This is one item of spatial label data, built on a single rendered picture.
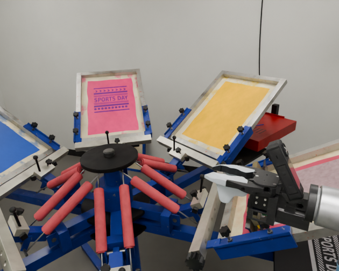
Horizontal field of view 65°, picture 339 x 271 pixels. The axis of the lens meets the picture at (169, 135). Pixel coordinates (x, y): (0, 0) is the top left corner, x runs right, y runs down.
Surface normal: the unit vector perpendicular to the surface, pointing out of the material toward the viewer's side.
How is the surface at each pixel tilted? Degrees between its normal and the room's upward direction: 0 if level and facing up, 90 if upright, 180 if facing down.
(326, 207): 54
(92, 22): 90
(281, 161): 80
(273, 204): 82
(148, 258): 0
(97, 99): 32
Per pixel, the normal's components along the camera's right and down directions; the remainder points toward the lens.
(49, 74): -0.33, 0.39
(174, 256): -0.04, -0.91
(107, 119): 0.07, -0.57
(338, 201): -0.32, -0.52
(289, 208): -0.49, 0.24
